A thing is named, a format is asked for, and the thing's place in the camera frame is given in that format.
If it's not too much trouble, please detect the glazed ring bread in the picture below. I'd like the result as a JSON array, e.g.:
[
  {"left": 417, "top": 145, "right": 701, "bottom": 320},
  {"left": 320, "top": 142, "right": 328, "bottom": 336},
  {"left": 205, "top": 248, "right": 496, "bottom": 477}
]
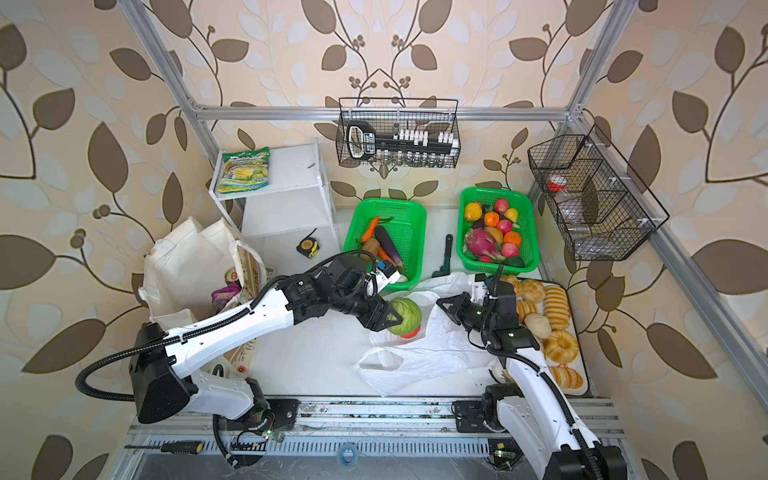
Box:
[{"left": 542, "top": 330, "right": 580, "bottom": 365}]

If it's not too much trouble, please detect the black yellow tape measure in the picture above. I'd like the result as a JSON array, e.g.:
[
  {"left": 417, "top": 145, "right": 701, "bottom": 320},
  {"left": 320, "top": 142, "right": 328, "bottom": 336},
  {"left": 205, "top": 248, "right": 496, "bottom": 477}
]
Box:
[{"left": 296, "top": 229, "right": 320, "bottom": 259}]

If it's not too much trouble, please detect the green vegetable basket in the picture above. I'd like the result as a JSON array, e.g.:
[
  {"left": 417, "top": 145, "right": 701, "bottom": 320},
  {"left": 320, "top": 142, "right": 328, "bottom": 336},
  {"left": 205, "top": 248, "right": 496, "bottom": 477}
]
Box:
[{"left": 344, "top": 199, "right": 427, "bottom": 294}]

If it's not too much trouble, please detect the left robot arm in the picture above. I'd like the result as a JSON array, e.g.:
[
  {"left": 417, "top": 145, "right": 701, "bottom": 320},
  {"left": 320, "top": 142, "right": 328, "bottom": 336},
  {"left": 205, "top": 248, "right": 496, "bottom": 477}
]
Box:
[{"left": 75, "top": 250, "right": 403, "bottom": 424}]

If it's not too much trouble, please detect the cream floral tote bag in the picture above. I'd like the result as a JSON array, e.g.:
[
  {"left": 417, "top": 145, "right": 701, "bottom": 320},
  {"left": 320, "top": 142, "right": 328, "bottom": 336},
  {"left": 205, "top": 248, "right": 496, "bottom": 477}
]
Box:
[{"left": 136, "top": 217, "right": 271, "bottom": 330}]

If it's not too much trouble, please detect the black wire basket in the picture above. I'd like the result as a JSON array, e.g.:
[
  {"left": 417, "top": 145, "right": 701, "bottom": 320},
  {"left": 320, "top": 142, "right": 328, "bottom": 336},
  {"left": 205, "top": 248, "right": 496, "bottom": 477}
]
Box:
[
  {"left": 527, "top": 126, "right": 670, "bottom": 261},
  {"left": 335, "top": 95, "right": 461, "bottom": 171}
]

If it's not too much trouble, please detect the yellow green apple tea bag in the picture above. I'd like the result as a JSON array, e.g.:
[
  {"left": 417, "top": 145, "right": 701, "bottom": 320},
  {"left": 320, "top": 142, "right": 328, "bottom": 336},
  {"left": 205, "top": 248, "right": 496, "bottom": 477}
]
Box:
[{"left": 216, "top": 147, "right": 271, "bottom": 194}]

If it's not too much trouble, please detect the purple eggplant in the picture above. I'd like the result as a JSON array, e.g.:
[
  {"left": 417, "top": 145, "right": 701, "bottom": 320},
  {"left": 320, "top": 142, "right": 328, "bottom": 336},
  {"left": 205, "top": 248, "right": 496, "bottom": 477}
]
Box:
[{"left": 374, "top": 226, "right": 404, "bottom": 269}]

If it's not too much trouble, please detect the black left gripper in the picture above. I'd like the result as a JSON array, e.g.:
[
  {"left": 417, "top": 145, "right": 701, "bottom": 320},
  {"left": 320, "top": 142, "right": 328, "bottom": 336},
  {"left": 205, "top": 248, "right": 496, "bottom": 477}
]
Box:
[{"left": 328, "top": 285, "right": 407, "bottom": 329}]

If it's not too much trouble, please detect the white plastic bag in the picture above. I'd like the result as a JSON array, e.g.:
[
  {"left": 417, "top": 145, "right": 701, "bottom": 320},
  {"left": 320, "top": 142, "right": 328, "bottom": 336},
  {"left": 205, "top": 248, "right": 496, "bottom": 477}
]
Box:
[{"left": 354, "top": 272, "right": 504, "bottom": 397}]

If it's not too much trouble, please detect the orange fruit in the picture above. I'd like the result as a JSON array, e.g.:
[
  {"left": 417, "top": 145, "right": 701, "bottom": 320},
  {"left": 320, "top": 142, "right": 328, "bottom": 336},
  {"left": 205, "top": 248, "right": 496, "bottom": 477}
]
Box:
[{"left": 483, "top": 211, "right": 500, "bottom": 228}]

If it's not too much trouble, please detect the black wire basket back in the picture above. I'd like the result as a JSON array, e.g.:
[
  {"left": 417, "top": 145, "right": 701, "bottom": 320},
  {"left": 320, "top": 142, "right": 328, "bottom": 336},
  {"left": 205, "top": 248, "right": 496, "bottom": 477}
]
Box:
[{"left": 335, "top": 95, "right": 461, "bottom": 171}]

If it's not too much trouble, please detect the pink dragon fruit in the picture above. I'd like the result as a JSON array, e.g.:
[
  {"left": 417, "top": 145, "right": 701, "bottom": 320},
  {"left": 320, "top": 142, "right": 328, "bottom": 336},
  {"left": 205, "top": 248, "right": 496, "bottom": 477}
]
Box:
[{"left": 464, "top": 229, "right": 505, "bottom": 262}]

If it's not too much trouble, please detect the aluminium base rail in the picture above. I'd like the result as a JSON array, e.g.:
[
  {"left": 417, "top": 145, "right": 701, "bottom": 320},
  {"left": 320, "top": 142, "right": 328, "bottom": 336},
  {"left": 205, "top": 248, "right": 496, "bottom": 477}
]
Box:
[{"left": 124, "top": 396, "right": 627, "bottom": 458}]

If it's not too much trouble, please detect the white shelf rack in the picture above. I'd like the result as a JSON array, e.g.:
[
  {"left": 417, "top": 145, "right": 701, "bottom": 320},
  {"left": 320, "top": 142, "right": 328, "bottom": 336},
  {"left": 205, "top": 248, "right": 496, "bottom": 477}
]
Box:
[{"left": 208, "top": 141, "right": 341, "bottom": 252}]

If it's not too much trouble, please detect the bread tray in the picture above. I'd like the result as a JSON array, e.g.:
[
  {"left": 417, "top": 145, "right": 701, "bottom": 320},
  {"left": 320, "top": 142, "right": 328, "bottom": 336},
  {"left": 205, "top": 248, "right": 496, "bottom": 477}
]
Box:
[{"left": 502, "top": 275, "right": 589, "bottom": 397}]

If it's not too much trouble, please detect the orange carrot upper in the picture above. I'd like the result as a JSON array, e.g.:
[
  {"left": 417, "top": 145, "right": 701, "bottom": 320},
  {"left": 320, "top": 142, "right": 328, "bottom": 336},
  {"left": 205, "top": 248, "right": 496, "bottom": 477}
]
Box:
[{"left": 361, "top": 216, "right": 380, "bottom": 244}]

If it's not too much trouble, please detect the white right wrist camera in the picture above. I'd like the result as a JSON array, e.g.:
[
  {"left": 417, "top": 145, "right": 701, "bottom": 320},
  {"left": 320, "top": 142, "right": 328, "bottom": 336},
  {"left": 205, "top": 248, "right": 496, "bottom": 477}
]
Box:
[{"left": 470, "top": 273, "right": 497, "bottom": 305}]

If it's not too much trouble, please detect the red tomato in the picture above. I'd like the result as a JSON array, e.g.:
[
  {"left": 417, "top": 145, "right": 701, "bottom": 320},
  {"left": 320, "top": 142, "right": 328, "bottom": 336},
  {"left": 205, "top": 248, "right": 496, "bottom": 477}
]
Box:
[{"left": 400, "top": 326, "right": 421, "bottom": 339}]

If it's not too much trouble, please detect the brown potato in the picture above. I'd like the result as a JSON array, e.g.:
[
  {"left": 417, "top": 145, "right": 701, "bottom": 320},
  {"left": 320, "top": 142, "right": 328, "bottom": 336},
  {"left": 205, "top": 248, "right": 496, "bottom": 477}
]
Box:
[{"left": 362, "top": 238, "right": 380, "bottom": 257}]

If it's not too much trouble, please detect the green fruit basket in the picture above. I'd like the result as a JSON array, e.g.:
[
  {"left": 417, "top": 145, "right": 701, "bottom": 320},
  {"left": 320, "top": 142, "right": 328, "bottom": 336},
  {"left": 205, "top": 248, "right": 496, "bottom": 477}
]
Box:
[{"left": 457, "top": 187, "right": 540, "bottom": 275}]

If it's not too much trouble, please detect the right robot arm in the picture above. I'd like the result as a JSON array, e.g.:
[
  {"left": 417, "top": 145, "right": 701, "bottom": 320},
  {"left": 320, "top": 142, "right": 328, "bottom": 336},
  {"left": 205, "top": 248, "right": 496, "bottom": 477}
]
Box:
[{"left": 436, "top": 271, "right": 629, "bottom": 479}]

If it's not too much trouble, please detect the yellow lemon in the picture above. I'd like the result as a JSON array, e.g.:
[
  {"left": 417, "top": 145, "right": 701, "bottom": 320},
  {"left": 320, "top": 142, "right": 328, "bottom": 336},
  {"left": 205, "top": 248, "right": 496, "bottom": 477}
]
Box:
[{"left": 463, "top": 202, "right": 483, "bottom": 223}]

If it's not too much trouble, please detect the purple snack bag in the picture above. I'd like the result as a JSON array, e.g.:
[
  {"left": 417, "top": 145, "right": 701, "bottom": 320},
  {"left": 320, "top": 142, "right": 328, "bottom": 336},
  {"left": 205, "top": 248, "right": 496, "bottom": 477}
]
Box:
[{"left": 211, "top": 281, "right": 242, "bottom": 314}]

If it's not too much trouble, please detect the green cabbage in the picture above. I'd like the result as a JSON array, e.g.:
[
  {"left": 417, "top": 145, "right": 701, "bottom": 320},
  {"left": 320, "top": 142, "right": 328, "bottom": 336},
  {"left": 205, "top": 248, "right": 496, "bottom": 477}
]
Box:
[{"left": 388, "top": 297, "right": 422, "bottom": 336}]

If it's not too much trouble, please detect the black yellow screwdriver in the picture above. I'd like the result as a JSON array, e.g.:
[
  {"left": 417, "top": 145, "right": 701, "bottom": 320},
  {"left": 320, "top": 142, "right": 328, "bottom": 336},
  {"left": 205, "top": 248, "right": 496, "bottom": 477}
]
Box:
[{"left": 124, "top": 440, "right": 205, "bottom": 455}]

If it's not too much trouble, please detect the black wire basket right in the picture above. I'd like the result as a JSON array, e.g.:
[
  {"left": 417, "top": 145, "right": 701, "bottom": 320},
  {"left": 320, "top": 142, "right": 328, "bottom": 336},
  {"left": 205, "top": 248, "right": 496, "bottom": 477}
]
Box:
[{"left": 527, "top": 126, "right": 670, "bottom": 261}]

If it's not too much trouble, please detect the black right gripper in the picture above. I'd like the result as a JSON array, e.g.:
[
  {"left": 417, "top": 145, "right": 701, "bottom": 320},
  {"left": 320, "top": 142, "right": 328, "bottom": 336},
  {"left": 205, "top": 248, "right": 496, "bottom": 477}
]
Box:
[{"left": 438, "top": 291, "right": 495, "bottom": 333}]

